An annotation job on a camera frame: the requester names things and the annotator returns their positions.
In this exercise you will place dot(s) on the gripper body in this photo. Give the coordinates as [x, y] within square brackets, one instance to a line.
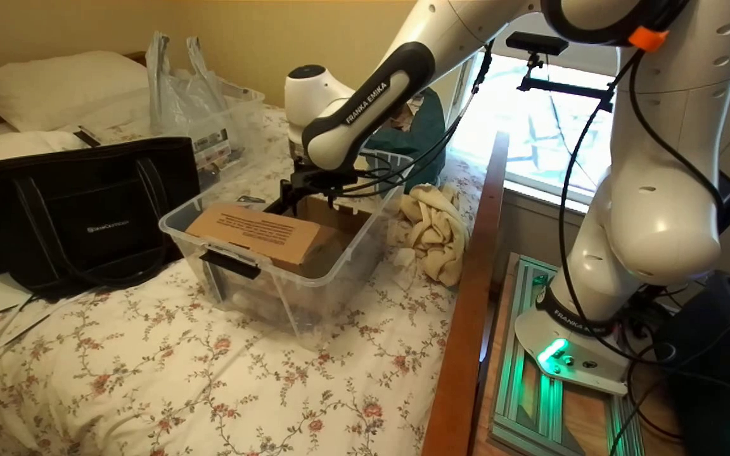
[307, 180]

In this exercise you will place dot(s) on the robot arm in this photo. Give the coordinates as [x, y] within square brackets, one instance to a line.
[650, 209]

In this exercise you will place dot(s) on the brown cardboard box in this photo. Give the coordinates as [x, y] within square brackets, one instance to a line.
[257, 233]

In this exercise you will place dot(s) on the clear plastic storage box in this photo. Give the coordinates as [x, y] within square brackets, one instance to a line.
[314, 282]

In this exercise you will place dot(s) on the clear plastic container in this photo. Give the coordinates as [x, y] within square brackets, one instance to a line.
[238, 120]

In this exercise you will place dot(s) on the dark green cloth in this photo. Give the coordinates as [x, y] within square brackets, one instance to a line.
[422, 136]

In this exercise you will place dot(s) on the beige crumpled cloth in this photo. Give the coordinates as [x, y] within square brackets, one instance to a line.
[435, 234]

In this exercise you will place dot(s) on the white plastic bag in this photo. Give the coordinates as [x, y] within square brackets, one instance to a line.
[181, 101]

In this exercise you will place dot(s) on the window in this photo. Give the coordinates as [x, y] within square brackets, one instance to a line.
[530, 139]

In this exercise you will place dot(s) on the black tote bag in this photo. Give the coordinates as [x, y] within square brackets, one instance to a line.
[80, 215]

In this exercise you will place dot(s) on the floral bedspread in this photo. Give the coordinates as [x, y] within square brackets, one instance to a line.
[181, 380]

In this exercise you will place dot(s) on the white pillow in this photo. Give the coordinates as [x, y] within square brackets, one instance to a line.
[61, 85]

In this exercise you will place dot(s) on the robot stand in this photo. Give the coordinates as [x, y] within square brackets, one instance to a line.
[530, 405]

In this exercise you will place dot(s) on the black computer case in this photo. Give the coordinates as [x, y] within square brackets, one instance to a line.
[720, 367]

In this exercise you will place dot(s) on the wooden bed frame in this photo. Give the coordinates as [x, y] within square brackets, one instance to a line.
[473, 304]

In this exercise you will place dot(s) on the camera on mount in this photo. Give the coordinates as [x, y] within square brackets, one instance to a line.
[537, 44]

